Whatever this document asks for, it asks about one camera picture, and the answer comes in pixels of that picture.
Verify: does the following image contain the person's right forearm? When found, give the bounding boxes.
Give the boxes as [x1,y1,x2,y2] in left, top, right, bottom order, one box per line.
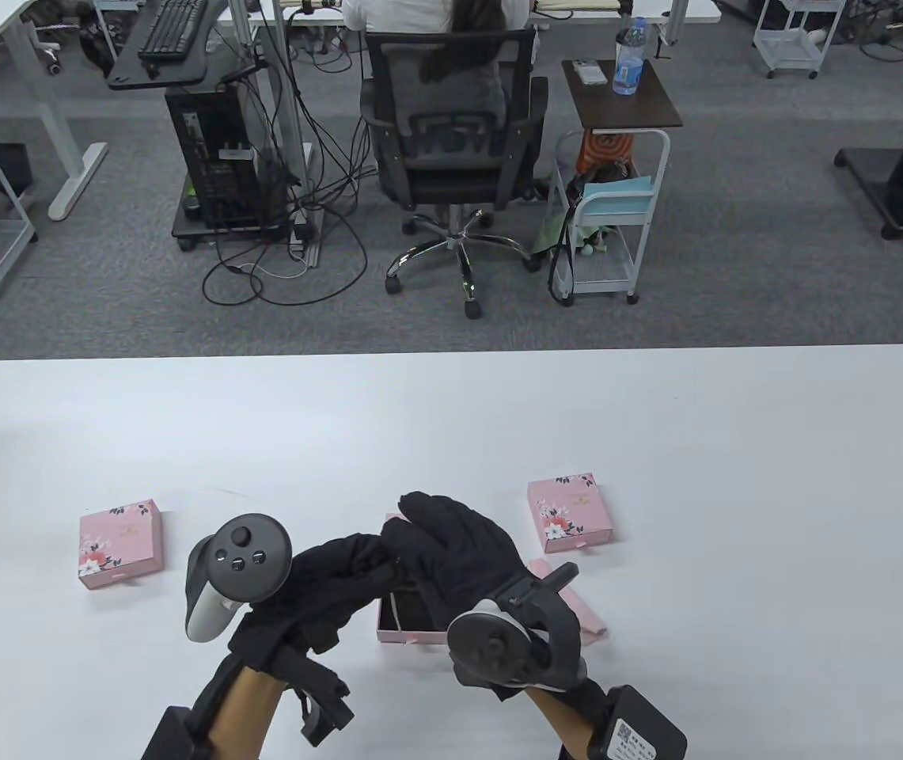
[526,685,602,760]

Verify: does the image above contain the black computer tower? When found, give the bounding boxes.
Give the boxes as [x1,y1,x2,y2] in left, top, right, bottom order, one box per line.
[165,83,282,230]

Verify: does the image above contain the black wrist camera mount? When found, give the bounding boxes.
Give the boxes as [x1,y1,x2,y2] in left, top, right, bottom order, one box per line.
[277,645,355,747]

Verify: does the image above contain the black backpack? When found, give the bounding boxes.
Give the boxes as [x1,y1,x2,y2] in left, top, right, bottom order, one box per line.
[79,0,127,78]

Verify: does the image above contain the black keyboard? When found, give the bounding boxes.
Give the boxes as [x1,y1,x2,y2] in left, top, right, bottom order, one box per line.
[137,0,207,63]

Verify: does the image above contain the black labelled wrist sensor box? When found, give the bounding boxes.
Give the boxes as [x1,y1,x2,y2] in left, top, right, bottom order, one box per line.
[587,685,688,760]

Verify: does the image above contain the black keyboard tray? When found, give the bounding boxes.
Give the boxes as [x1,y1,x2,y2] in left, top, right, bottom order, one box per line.
[107,0,230,90]

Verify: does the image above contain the brown side table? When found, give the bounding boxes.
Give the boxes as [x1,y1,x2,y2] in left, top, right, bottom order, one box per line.
[562,59,683,130]

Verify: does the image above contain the white desk with metal legs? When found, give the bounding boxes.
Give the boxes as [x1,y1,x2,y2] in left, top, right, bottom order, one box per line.
[230,0,721,266]

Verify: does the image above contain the person's left forearm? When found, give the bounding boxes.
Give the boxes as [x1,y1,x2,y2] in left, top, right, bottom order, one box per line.
[210,665,286,760]

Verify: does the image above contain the clear water bottle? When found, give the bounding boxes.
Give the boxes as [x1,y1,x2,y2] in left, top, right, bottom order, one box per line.
[613,16,648,96]

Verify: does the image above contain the green bag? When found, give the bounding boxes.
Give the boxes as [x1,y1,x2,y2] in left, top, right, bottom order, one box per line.
[534,212,579,256]

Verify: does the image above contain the white chair base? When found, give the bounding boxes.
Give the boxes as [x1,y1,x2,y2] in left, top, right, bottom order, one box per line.
[0,40,64,78]

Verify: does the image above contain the black mesh office chair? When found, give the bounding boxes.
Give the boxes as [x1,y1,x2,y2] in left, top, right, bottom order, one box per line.
[360,30,548,319]

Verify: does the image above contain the orange patterned bag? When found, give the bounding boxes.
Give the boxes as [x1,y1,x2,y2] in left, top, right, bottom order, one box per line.
[576,131,638,175]

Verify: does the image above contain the black wheeled computer platform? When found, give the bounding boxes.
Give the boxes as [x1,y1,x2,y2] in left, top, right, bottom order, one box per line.
[172,174,294,253]

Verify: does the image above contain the person's right hand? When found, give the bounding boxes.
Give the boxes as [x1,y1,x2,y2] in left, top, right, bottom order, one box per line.
[382,491,531,630]

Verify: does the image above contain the light blue folder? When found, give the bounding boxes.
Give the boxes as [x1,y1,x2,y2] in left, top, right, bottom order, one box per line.
[582,176,655,219]

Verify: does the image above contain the pink floral jewelry box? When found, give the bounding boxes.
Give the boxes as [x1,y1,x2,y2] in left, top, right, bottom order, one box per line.
[78,499,165,592]
[528,473,618,553]
[376,513,452,646]

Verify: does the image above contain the grey power strip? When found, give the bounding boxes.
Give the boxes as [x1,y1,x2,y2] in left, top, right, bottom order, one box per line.
[289,207,317,258]

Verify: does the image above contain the black VR controller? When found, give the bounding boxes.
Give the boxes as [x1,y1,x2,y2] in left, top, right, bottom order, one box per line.
[184,513,294,642]
[447,564,588,690]

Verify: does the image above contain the black floor cables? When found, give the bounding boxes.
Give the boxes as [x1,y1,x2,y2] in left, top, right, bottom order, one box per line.
[202,47,377,307]

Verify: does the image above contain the person's left hand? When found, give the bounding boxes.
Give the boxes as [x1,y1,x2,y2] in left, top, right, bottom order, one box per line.
[228,532,400,674]

